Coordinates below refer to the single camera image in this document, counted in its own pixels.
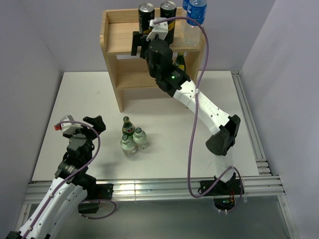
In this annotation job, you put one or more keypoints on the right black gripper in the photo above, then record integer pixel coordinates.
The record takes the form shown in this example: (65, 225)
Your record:
(137, 40)

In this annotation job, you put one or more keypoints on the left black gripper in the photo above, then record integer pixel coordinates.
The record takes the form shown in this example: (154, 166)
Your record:
(96, 122)

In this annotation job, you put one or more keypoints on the clear soda bottle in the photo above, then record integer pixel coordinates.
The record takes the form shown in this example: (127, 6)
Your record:
(127, 145)
(140, 138)

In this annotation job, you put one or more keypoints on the black can yellow label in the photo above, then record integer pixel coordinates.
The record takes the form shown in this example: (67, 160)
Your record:
(168, 10)

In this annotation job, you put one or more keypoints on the green bottle yellow label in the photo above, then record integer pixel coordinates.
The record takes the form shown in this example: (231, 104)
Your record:
(180, 61)

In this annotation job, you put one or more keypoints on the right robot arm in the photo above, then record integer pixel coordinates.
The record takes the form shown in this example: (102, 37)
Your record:
(178, 85)

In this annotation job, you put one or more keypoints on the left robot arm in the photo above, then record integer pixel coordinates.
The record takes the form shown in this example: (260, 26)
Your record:
(71, 184)

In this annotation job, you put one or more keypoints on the wooden two-tier shelf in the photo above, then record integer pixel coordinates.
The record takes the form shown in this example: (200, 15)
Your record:
(116, 36)

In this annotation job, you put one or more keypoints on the green bottle red label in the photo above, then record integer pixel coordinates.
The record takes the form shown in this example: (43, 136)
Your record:
(128, 128)

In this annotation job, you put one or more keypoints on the front clear water bottle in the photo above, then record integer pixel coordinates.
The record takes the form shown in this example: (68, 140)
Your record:
(195, 11)

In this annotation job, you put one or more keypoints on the clear water bottle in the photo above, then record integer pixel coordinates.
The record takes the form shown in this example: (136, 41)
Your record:
(195, 11)
(185, 4)

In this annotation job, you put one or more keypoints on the rear clear water bottle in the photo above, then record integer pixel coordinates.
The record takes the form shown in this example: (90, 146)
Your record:
(185, 4)

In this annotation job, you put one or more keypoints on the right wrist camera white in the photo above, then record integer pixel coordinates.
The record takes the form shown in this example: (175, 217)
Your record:
(159, 28)

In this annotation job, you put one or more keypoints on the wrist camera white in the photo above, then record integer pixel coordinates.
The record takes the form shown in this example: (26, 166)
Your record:
(159, 28)
(67, 128)

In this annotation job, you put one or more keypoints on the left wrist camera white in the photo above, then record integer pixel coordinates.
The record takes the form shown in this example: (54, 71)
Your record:
(67, 128)

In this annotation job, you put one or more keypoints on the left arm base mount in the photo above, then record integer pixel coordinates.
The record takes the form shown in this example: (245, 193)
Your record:
(98, 193)

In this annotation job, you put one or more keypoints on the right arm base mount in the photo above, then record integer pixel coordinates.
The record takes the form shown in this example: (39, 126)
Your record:
(224, 194)

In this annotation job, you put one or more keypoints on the aluminium frame rails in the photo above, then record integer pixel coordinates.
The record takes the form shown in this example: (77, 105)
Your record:
(265, 184)

